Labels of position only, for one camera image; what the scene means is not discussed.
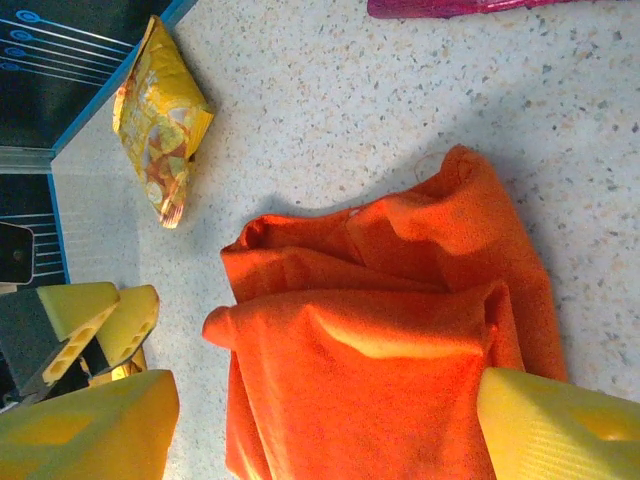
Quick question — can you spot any pink t-shirt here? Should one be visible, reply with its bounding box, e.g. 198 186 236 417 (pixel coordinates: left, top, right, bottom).
367 0 640 20

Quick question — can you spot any yellow snack bag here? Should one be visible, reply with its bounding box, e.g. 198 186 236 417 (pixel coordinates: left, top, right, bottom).
112 14 216 230

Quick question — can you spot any aluminium frame profile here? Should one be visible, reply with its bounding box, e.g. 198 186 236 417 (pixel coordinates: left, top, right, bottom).
0 146 55 175

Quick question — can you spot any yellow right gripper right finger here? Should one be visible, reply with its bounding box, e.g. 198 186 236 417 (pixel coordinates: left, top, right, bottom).
477 367 640 480

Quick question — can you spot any orange mesh t-shirt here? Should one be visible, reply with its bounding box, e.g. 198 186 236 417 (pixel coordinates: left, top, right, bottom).
202 144 569 480

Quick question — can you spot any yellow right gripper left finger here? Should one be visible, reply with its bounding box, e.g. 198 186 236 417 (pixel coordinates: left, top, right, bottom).
0 369 180 480

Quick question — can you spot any blue table edge trim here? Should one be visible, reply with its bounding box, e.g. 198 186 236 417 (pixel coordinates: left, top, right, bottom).
47 0 199 286

